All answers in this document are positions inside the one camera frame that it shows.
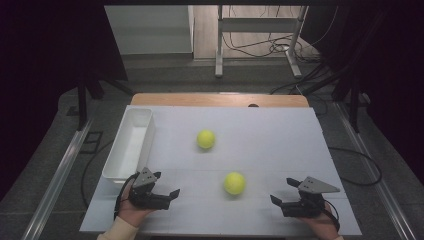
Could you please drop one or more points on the wooden table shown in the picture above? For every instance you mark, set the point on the wooden table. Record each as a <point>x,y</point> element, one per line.
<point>216,99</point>

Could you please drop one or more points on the black curtain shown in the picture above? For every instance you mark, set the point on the black curtain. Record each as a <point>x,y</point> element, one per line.
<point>393,66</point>
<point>40,66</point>

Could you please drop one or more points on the grey metal desk frame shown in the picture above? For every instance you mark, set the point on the grey metal desk frame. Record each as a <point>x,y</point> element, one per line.
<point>258,24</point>

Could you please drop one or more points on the person's left hand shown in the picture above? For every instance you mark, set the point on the person's left hand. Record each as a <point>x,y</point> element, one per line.
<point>131,211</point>

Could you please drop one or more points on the yellow tennis ball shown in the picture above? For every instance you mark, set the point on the yellow tennis ball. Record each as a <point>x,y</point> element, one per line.
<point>205,139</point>
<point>234,183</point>

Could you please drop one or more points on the black stand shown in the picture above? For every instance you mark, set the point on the black stand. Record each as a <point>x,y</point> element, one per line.
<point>82,100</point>
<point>354,103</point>

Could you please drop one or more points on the white cabinet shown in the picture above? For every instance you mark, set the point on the white cabinet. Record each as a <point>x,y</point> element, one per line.
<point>148,30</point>

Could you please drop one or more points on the metal floor rail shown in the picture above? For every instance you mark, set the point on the metal floor rail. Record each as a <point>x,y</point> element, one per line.
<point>373,173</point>
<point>58,180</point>

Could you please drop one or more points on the white table mat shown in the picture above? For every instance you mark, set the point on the white table mat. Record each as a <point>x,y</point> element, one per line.
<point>266,146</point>

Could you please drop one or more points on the white plastic bin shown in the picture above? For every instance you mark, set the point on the white plastic bin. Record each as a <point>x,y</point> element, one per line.
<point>130,150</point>

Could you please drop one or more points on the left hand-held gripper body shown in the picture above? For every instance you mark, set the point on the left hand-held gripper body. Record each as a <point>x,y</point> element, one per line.
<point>145,196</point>

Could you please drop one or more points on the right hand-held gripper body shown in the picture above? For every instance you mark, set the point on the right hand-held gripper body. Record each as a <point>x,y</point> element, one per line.
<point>308,200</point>

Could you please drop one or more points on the person's right hand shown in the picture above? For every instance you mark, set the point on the person's right hand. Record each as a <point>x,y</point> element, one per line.
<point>321,225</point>

